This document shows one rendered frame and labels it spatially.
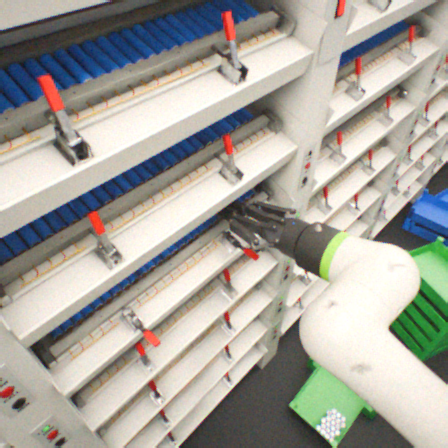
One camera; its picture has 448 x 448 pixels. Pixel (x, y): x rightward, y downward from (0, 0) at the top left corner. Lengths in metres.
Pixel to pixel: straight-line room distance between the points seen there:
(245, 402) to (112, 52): 1.39
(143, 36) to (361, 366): 0.55
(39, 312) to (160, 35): 0.43
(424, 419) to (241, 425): 1.12
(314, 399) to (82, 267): 1.24
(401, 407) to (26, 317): 0.50
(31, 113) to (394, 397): 0.55
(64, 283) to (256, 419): 1.19
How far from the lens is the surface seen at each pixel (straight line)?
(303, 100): 0.78
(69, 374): 0.75
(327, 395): 1.67
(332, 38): 0.77
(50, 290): 0.60
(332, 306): 0.57
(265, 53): 0.69
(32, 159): 0.48
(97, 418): 0.92
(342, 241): 0.67
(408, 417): 0.59
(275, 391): 1.69
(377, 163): 1.50
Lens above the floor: 1.58
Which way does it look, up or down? 46 degrees down
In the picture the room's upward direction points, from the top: straight up
